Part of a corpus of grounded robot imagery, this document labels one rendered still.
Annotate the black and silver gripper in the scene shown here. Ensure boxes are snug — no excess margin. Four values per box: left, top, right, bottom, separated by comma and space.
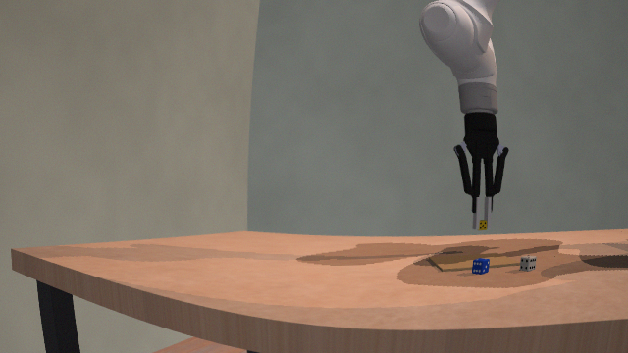
454, 112, 508, 229

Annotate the tan square mat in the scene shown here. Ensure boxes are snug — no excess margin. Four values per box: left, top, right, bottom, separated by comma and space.
429, 253, 520, 272

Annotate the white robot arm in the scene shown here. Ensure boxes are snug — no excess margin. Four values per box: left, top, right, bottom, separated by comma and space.
419, 0, 500, 114

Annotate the blue die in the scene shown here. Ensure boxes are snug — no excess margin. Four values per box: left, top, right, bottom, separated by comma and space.
472, 258, 490, 275

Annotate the grey die with black pips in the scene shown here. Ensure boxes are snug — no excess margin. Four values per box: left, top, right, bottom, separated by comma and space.
520, 255, 537, 272

